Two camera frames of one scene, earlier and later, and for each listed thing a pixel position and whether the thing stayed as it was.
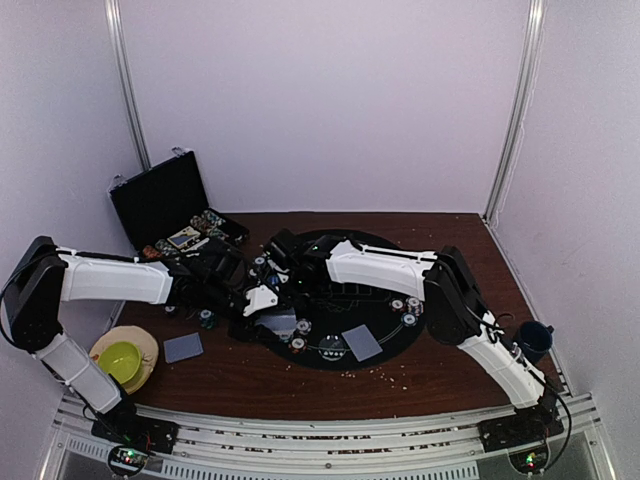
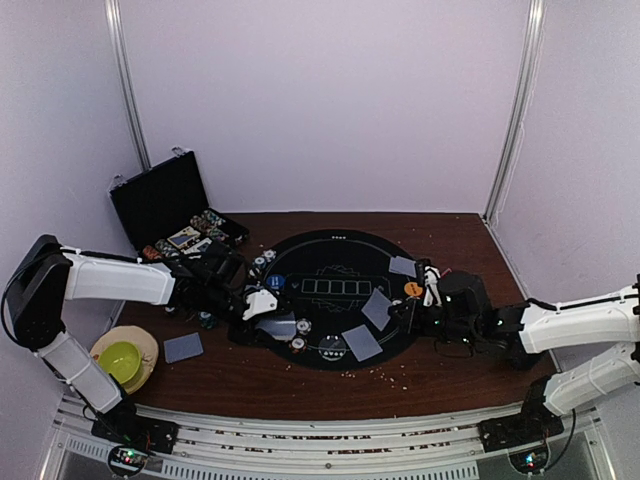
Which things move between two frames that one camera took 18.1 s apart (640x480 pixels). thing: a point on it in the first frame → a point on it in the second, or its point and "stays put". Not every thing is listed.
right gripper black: [321, 287] → [413, 307]
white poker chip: [303, 326] stays put
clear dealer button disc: [332, 347] stays put
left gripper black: [245, 331] stays put
